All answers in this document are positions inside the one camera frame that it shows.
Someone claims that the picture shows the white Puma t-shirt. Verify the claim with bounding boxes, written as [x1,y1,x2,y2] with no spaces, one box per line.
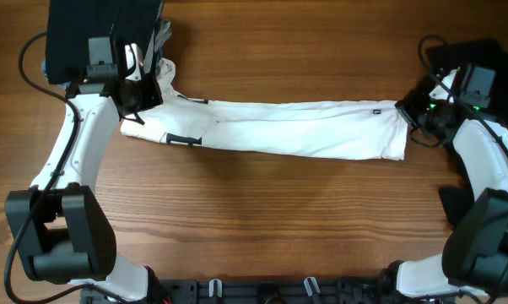
[120,59,408,160]

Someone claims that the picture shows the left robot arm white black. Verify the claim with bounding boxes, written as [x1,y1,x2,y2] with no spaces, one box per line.
[3,77,170,303]

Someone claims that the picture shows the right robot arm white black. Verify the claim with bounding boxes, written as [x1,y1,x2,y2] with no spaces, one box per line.
[379,90,508,301]

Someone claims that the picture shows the folded blue jeans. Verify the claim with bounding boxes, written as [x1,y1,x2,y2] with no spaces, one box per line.
[41,60,72,90]

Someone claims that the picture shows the folded grey garment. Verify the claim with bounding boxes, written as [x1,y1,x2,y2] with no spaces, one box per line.
[143,18,172,74]

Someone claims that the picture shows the black garment pile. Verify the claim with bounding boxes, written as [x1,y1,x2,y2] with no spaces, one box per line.
[418,36,508,226]

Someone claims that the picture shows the folded dark navy garment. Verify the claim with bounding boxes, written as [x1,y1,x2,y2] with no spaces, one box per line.
[45,0,164,80]

